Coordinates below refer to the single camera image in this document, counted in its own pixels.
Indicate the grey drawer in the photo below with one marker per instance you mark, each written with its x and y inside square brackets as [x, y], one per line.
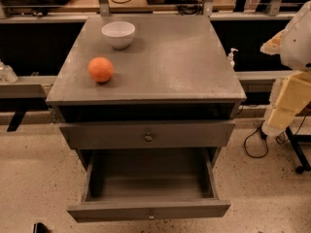
[147, 134]
[149, 184]

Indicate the clear plastic bottle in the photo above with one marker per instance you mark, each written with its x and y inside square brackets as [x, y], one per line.
[7, 73]

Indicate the black wheeled stand leg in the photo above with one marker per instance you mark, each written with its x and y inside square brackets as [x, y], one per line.
[295, 140]

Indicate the orange ball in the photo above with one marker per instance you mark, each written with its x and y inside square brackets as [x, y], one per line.
[100, 69]

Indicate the white ceramic bowl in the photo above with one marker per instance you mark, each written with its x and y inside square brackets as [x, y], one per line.
[119, 34]

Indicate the grey wooden drawer cabinet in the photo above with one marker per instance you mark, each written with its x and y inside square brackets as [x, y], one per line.
[175, 69]

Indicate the grey top drawer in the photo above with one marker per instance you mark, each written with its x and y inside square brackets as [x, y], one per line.
[147, 134]

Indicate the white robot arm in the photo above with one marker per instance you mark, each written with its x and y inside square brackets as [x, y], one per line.
[293, 43]

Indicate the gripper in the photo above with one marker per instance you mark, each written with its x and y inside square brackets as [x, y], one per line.
[297, 46]

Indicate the white pump bottle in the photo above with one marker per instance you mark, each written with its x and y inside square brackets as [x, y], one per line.
[230, 56]

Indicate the small black floor object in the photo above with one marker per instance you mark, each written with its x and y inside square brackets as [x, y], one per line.
[40, 228]

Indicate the black metal bracket leg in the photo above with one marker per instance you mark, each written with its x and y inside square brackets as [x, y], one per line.
[16, 120]

